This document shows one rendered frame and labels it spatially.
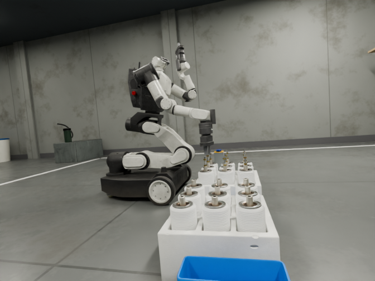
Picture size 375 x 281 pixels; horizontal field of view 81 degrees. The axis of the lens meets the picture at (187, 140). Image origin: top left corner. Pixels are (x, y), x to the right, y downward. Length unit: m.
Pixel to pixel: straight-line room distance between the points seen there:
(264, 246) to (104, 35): 5.39
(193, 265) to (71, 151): 4.16
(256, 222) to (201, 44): 4.31
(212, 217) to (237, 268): 0.16
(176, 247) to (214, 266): 0.14
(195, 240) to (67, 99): 5.53
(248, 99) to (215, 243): 3.92
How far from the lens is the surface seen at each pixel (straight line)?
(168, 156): 1.68
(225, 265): 0.78
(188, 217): 0.80
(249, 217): 0.77
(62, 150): 4.89
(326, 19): 5.07
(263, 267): 0.78
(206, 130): 1.39
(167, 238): 0.81
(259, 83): 4.57
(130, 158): 1.80
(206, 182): 1.32
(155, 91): 1.51
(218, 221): 0.78
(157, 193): 1.57
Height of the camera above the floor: 0.54
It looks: 4 degrees down
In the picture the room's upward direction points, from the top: 4 degrees counter-clockwise
